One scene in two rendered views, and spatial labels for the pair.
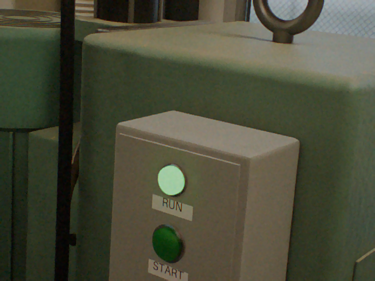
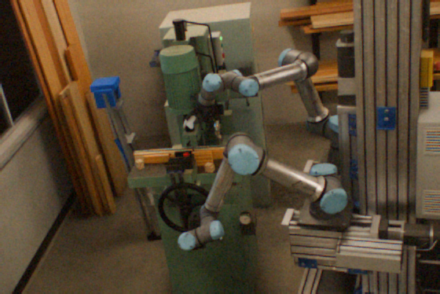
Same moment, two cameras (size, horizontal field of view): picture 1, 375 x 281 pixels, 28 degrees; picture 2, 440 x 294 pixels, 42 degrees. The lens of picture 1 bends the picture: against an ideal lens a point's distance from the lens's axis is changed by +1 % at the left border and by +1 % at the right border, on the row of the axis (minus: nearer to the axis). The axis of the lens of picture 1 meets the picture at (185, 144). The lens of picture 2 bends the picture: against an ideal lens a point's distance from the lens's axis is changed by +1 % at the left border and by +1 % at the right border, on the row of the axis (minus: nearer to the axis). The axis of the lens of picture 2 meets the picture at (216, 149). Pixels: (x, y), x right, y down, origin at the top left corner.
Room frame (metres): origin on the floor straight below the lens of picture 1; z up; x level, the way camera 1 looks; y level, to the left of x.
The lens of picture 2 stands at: (1.74, 2.70, 2.26)
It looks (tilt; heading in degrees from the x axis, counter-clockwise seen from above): 26 degrees down; 246
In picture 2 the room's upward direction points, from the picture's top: 9 degrees counter-clockwise
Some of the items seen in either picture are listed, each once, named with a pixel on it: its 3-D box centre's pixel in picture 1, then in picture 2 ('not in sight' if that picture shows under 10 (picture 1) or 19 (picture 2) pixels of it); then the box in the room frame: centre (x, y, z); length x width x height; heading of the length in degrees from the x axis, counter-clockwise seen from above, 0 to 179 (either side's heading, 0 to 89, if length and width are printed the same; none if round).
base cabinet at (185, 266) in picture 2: not in sight; (211, 231); (0.68, 0.07, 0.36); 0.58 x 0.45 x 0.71; 55
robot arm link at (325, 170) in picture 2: not in sight; (324, 179); (0.45, 0.91, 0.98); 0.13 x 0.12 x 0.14; 65
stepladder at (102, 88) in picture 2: not in sight; (130, 160); (0.86, -0.73, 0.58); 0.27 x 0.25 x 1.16; 148
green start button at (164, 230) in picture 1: (166, 244); not in sight; (0.42, 0.01, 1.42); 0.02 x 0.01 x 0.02; 55
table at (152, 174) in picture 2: not in sight; (185, 174); (0.84, 0.24, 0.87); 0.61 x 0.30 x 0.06; 145
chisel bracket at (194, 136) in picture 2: not in sight; (192, 136); (0.73, 0.15, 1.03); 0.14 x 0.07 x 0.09; 55
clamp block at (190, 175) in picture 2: not in sight; (181, 175); (0.89, 0.31, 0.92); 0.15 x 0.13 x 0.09; 145
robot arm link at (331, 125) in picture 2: not in sight; (339, 130); (0.09, 0.56, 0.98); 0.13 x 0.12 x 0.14; 96
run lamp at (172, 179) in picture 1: (170, 180); not in sight; (0.42, 0.01, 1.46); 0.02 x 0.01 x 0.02; 55
